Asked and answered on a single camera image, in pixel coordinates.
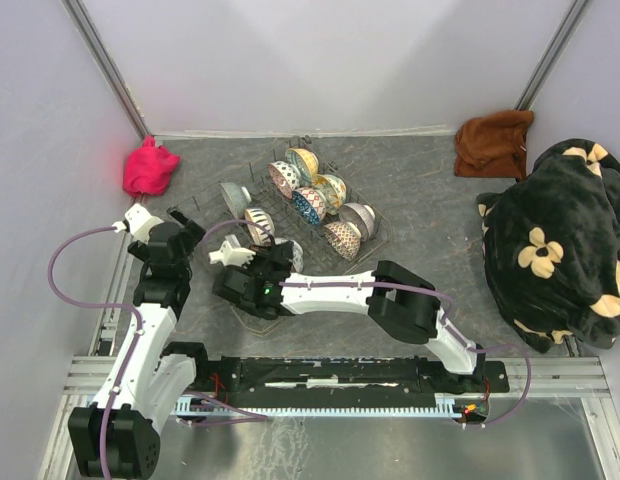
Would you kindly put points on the aluminium frame rail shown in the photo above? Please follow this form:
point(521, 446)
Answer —
point(573, 377)

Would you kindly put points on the grey blue bowl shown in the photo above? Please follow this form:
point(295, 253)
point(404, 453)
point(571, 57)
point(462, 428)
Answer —
point(236, 197)

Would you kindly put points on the yellow teal bowl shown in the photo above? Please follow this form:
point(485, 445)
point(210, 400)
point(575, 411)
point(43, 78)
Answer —
point(305, 161)

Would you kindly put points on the brown cloth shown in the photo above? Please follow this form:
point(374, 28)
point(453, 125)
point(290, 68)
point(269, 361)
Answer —
point(493, 146)

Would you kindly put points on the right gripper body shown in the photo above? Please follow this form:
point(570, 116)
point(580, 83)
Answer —
point(260, 273)

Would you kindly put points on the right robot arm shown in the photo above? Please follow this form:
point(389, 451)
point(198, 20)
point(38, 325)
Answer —
point(404, 305)

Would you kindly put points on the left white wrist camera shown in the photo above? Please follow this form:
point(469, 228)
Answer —
point(137, 221)

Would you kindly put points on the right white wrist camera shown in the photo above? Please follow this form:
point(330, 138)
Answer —
point(231, 253)

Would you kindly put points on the pink cloth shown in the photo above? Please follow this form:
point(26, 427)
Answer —
point(148, 169)

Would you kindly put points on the blue cable duct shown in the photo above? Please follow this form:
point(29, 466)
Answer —
point(190, 407)

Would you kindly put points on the blue red patterned bowl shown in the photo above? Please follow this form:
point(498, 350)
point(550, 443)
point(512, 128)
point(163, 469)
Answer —
point(311, 205)

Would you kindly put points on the black striped white bowl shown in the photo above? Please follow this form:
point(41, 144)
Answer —
point(260, 226)

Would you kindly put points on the grey purple bowl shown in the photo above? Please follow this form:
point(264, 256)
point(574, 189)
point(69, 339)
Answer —
point(362, 216)

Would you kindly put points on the red dotted white bowl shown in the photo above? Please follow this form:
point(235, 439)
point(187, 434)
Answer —
point(285, 176)

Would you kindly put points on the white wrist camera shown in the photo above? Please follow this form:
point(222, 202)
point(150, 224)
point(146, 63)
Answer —
point(231, 253)
point(137, 221)

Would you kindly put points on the black floral blanket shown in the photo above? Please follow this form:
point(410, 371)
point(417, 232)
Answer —
point(551, 247)

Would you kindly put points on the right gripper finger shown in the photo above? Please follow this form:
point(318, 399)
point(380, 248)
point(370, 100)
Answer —
point(264, 256)
point(283, 255)

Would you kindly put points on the yellow green floral bowl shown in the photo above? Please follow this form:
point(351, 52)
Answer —
point(333, 189)

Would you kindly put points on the red scale patterned bowl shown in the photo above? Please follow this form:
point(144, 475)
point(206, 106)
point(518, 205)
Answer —
point(344, 237)

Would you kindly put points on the wire dish rack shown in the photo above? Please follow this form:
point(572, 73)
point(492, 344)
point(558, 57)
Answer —
point(220, 179)

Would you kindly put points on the red patterned green bowl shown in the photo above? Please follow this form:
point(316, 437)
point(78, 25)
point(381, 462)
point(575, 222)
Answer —
point(297, 253)

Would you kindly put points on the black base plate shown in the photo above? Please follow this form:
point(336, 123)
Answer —
point(341, 382)

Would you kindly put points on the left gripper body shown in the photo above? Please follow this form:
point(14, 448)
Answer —
point(190, 240)

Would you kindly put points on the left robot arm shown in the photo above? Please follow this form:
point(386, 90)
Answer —
point(117, 436)

